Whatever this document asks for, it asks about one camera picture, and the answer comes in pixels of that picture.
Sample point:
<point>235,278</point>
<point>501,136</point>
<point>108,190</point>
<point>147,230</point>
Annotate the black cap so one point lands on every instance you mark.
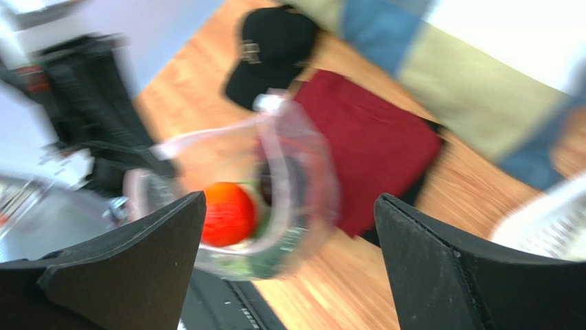
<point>274,47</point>

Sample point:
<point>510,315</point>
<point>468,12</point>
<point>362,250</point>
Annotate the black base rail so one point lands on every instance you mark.
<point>215,304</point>

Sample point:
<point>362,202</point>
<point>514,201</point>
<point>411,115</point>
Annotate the white plastic basket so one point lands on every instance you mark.
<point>551,225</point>

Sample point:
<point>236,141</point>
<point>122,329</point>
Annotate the dark red folded cloth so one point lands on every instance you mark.
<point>376,146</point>

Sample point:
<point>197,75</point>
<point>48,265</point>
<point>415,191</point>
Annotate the clear zip top bag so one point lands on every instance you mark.
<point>277,156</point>

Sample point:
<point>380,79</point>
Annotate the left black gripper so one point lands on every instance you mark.
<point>78,85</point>

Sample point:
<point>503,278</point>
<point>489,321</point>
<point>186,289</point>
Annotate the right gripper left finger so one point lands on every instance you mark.
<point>134,277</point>

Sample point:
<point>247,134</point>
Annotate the blue beige checked pillow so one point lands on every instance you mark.
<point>501,75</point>

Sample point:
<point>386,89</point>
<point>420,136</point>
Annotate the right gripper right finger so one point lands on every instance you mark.
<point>442,277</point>

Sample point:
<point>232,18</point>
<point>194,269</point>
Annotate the red toy tomato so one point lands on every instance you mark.
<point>231,216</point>

